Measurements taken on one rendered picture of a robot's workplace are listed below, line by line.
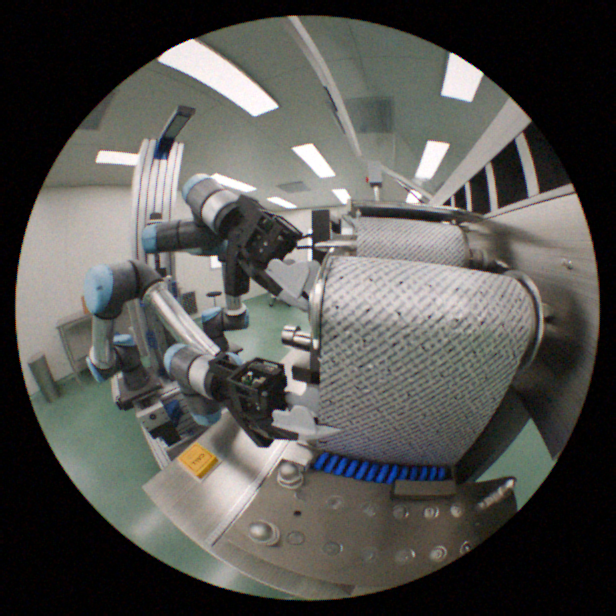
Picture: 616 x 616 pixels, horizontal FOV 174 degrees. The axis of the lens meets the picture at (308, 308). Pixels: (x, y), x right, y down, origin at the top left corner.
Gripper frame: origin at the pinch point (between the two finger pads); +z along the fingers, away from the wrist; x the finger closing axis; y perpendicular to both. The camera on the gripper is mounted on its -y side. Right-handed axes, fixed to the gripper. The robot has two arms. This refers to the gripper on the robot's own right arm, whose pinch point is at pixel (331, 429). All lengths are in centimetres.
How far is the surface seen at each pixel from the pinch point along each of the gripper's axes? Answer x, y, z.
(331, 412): -0.2, 3.8, -0.2
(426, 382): -0.2, 10.6, 9.8
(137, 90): 2, 171, -142
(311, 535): -14.3, -6.1, 2.7
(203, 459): -9.2, -16.6, -24.1
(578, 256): -0.1, 26.9, 30.2
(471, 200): 39, 42, 31
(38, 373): -120, -65, -305
